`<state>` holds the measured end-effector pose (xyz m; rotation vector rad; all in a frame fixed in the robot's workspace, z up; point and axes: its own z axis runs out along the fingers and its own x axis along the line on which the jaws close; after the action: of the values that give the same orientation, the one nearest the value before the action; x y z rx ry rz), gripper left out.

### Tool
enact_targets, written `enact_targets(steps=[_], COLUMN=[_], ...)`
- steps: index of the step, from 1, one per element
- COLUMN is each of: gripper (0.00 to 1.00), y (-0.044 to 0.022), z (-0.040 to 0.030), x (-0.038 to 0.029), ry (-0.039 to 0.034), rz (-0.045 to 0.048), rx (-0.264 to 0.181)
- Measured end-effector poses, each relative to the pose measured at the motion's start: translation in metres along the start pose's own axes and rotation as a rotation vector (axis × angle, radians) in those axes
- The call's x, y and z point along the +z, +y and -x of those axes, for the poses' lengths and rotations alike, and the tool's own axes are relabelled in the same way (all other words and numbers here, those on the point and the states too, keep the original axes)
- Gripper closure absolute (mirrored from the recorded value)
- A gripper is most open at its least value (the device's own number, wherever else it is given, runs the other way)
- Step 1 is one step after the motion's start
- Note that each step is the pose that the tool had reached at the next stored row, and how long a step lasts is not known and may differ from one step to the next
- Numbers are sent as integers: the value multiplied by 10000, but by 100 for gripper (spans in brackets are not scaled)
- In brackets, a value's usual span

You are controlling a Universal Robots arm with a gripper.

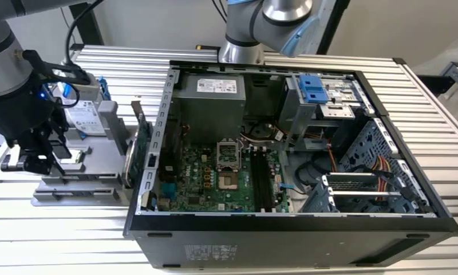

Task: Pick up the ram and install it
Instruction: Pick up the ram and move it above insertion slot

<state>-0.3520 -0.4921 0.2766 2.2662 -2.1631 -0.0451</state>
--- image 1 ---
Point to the hard disk in blue carrier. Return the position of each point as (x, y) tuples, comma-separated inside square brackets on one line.
[(86, 123)]

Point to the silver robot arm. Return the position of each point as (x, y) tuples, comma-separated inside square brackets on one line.
[(0, 71)]

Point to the silver drive cage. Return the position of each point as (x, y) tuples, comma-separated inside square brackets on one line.
[(293, 120)]

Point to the grey parts rack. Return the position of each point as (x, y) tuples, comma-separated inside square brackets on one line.
[(99, 160)]

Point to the black upright post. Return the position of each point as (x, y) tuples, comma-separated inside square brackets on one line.
[(336, 25), (90, 28)]

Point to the black case fan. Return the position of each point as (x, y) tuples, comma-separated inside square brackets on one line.
[(172, 140)]

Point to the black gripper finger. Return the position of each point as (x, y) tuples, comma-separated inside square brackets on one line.
[(59, 147), (36, 161)]

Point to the green motherboard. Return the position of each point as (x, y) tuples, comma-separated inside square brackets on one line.
[(233, 197)]

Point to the green graphics card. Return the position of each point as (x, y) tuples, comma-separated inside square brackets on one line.
[(139, 149)]

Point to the blue drive latch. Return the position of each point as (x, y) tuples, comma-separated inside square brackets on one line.
[(313, 91)]

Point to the CPU socket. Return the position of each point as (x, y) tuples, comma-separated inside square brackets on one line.
[(229, 181)]

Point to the grey power supply unit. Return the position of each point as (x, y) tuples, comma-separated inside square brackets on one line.
[(209, 114)]

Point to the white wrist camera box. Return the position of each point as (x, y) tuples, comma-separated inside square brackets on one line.
[(88, 88)]

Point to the grey metal disk bay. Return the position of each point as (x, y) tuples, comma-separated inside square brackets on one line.
[(351, 180)]

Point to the black table corner cap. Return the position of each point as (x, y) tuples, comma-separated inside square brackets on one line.
[(78, 47), (399, 61)]

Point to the light blue pull tab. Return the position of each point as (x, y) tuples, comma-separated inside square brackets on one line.
[(287, 185)]

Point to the black plug yellow tip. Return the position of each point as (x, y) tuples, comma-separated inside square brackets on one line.
[(208, 47)]

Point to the blue grey port block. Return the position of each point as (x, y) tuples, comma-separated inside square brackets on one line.
[(168, 191)]

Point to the round grey speaker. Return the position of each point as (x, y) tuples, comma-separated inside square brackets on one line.
[(261, 132)]

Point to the silver CPU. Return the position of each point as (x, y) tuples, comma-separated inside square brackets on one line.
[(78, 157)]

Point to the black case latch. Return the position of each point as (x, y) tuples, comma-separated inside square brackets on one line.
[(151, 160)]

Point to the black PC case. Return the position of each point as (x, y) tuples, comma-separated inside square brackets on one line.
[(252, 243)]

